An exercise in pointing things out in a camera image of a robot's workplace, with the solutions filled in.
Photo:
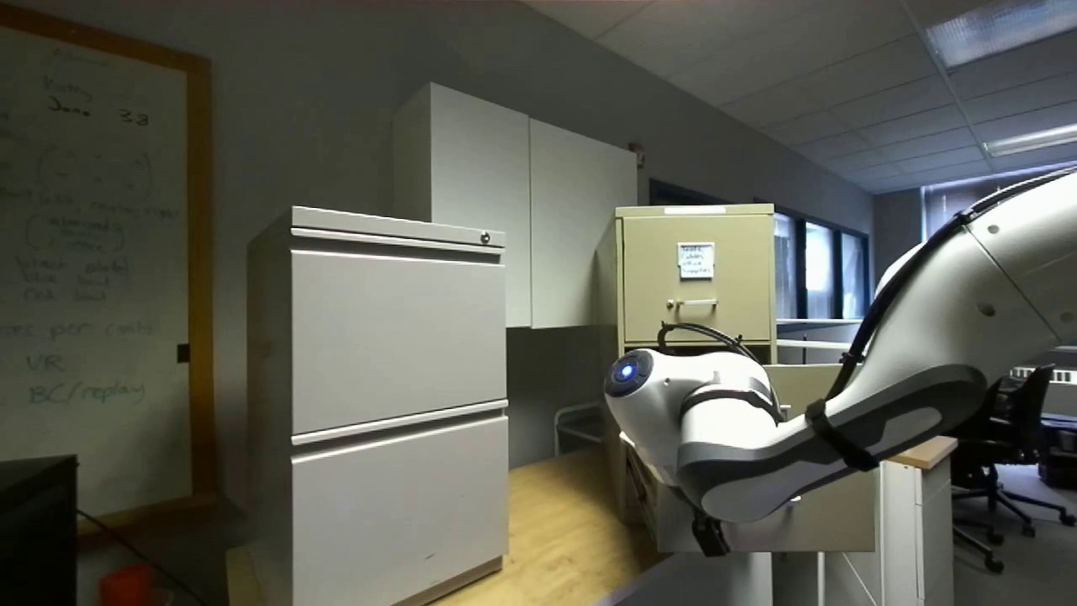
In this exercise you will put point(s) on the grey metal bracket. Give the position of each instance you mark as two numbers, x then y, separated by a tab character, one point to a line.
576	426

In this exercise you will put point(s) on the red round object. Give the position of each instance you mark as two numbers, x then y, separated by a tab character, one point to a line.
130	587

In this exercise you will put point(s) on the black monitor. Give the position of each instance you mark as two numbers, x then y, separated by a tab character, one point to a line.
36	525

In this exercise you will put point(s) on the wood framed whiteboard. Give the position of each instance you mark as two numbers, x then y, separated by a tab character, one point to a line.
90	281

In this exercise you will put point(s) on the white wall cabinet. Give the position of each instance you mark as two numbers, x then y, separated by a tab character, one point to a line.
493	178

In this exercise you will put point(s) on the large fluorescent ceiling light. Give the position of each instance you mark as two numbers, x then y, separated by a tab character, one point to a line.
998	28

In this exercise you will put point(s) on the narrow fluorescent ceiling light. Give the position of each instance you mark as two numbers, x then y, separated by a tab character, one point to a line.
1030	139

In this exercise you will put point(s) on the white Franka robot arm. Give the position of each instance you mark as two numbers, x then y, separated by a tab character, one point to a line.
898	414

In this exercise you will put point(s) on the beige drawer with white label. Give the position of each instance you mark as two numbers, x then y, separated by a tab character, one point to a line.
740	258

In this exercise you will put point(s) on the white pedestal wood top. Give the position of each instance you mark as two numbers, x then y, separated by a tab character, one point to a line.
914	538

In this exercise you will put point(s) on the grey base cabinet wood top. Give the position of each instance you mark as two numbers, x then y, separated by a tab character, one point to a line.
673	583

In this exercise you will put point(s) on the grey two-drawer filing cabinet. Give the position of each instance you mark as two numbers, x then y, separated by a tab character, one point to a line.
381	356

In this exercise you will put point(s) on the white cubicle partition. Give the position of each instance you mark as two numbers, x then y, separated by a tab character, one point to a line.
811	341

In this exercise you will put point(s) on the black office chair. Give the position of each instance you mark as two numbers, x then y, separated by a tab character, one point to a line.
1011	450

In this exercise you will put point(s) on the dark glass partition windows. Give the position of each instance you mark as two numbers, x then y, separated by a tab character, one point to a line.
820	270

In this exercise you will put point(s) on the beige metal filing cabinet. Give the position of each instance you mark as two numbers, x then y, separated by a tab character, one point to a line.
608	313

